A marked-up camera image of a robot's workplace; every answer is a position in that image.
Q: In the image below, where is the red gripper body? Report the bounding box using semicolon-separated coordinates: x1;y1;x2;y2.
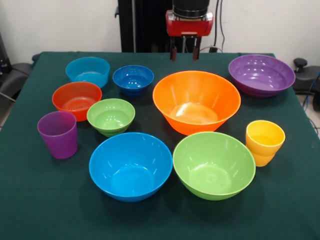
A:
165;9;214;38

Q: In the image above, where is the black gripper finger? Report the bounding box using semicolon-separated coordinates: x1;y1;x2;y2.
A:
192;36;202;62
170;36;178;61

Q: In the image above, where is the large orange bowl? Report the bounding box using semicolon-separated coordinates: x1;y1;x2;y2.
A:
152;70;242;136

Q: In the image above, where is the small green bowl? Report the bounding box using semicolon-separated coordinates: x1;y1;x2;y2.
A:
86;98;136;138

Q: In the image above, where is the red small bowl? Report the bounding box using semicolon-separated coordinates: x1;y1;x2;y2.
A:
51;81;103;122

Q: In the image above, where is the dark blue small bowl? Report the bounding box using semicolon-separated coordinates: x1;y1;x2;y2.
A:
112;64;155;98

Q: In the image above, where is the large purple bowl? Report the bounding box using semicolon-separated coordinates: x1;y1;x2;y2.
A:
228;54;296;99

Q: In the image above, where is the light blue small bowl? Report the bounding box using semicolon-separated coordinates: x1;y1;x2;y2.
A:
65;56;111;89

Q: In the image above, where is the large green bowl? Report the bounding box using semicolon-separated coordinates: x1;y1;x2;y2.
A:
172;131;257;201

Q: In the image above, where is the large blue bowl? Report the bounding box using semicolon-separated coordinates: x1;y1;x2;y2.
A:
88;132;174;203

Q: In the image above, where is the purple cup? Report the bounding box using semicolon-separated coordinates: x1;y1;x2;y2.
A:
36;110;78;160

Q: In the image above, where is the dark green tablecloth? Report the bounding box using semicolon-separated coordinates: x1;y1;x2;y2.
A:
0;51;320;240

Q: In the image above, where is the black wall cable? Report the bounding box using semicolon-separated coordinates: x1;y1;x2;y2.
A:
213;0;226;53

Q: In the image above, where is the black pedestal leg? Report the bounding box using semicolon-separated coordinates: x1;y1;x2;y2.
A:
292;57;320;112
0;53;40;101

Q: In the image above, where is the blue floor cable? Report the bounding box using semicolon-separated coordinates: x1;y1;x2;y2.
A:
301;71;320;111

